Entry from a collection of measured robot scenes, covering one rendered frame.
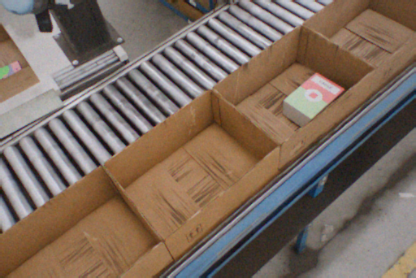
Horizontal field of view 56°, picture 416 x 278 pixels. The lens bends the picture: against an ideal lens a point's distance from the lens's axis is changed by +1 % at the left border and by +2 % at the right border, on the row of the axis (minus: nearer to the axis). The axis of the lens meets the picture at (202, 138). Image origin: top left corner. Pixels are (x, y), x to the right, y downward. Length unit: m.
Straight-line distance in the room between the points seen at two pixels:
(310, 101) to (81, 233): 0.80
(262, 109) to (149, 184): 0.45
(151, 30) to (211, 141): 1.95
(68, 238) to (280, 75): 0.88
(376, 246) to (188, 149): 1.19
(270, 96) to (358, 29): 0.45
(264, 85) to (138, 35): 1.84
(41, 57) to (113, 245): 1.09
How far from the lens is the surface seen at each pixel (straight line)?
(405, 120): 1.73
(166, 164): 1.24
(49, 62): 1.93
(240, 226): 1.09
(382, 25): 1.66
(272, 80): 1.41
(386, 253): 2.12
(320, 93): 1.29
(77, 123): 1.62
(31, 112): 1.75
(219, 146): 1.24
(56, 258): 1.21
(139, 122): 1.53
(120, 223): 1.18
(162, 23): 3.14
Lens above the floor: 1.92
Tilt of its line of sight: 55 degrees down
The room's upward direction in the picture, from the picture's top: 11 degrees counter-clockwise
